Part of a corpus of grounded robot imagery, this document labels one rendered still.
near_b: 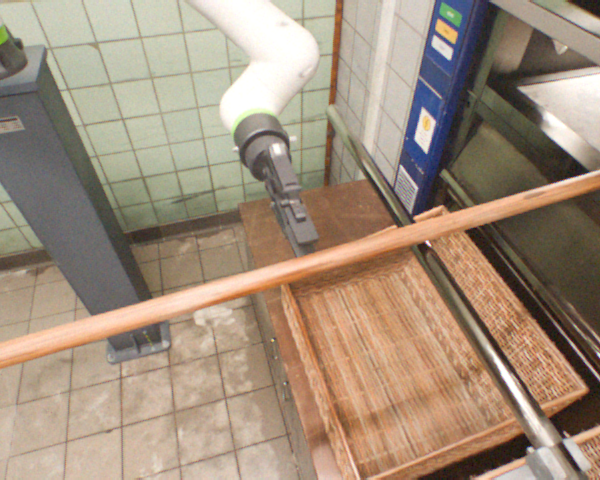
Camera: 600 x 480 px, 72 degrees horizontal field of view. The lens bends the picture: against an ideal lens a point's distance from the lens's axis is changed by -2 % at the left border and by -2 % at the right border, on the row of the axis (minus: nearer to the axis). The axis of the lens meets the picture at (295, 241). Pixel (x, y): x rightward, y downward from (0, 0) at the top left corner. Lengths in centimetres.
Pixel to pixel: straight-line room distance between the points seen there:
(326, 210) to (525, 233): 74
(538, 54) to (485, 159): 25
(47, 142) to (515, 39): 110
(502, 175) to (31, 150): 114
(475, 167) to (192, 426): 134
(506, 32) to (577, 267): 50
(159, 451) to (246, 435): 32
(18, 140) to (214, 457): 120
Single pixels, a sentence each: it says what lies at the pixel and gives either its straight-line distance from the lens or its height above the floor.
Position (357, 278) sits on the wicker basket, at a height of 62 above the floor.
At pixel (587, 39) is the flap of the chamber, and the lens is 70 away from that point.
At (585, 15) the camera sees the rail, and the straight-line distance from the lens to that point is 71.
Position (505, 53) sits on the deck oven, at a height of 125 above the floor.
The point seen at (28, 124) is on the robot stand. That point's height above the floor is 110.
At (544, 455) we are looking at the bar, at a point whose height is 117.
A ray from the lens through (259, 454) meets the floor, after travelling 170.
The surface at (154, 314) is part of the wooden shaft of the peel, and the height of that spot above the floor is 120.
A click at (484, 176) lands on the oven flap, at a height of 100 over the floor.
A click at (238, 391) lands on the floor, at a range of 178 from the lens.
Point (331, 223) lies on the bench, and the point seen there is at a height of 58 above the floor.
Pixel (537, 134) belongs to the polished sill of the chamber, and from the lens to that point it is 97.
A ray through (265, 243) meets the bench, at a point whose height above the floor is 58.
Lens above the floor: 164
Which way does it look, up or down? 48 degrees down
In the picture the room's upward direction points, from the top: straight up
